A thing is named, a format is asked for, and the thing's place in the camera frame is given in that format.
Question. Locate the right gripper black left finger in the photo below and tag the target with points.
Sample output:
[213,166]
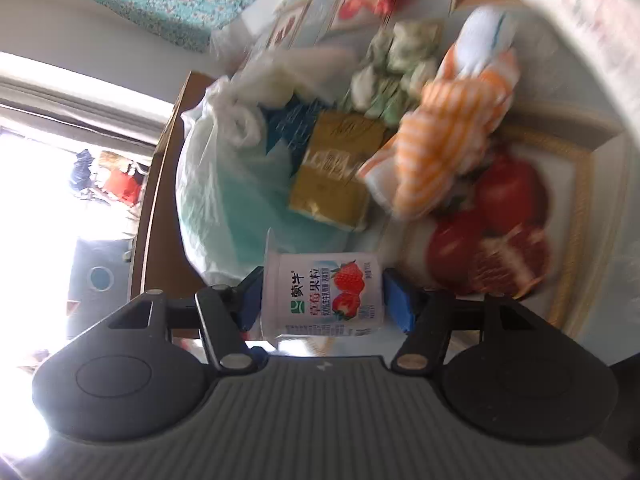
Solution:
[226,313]

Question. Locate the grey quilt with yellow patches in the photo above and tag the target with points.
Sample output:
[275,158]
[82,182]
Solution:
[606,33]

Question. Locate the white plastic bag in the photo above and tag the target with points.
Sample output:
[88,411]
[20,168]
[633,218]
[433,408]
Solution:
[242,146]

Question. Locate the brown cardboard box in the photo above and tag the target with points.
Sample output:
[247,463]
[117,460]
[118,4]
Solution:
[158,260]

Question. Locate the strawberry yogurt cup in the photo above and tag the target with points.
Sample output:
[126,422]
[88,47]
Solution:
[335,294]

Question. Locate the gold snack packet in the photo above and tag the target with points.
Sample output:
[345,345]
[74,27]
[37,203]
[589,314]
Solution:
[326,187]

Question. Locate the orange striped towel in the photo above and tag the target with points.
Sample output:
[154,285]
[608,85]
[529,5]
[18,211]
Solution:
[447,135]

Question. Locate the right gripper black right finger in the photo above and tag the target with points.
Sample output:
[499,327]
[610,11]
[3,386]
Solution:
[424,316]

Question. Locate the green floral cloth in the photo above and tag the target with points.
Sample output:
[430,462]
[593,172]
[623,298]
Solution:
[400,59]

